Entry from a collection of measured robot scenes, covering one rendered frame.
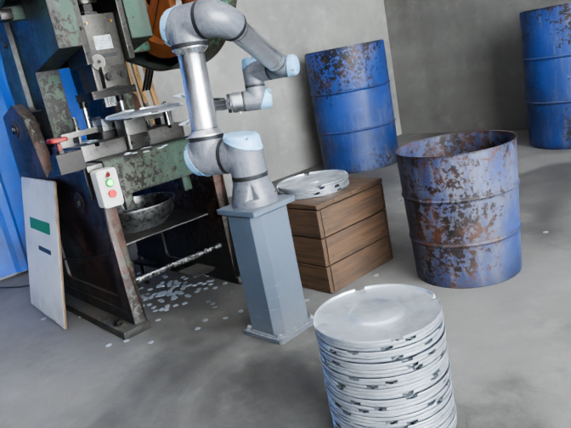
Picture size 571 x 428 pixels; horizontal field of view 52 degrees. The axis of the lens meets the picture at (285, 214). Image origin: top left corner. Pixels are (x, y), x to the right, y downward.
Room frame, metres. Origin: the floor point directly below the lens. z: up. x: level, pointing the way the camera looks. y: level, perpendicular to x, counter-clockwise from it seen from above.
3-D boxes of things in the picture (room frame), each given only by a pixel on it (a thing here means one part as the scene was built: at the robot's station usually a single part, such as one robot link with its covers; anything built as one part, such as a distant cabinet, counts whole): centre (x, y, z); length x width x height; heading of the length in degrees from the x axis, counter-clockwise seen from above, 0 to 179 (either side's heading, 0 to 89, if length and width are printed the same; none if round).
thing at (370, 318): (1.22, -0.16, 0.29); 0.29 x 0.29 x 0.01
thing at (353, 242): (2.31, -0.13, 0.18); 0.40 x 0.38 x 0.35; 39
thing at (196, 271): (2.33, 0.53, 0.14); 0.59 x 0.10 x 0.05; 39
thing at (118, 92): (2.44, 0.62, 0.86); 0.20 x 0.16 x 0.05; 129
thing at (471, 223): (2.04, -0.64, 0.24); 0.42 x 0.42 x 0.48
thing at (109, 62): (2.40, 0.59, 1.04); 0.17 x 0.15 x 0.30; 39
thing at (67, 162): (2.06, 0.71, 0.62); 0.10 x 0.06 x 0.20; 129
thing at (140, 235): (2.44, 0.62, 0.31); 0.43 x 0.42 x 0.01; 129
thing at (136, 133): (2.30, 0.51, 0.72); 0.25 x 0.14 x 0.14; 39
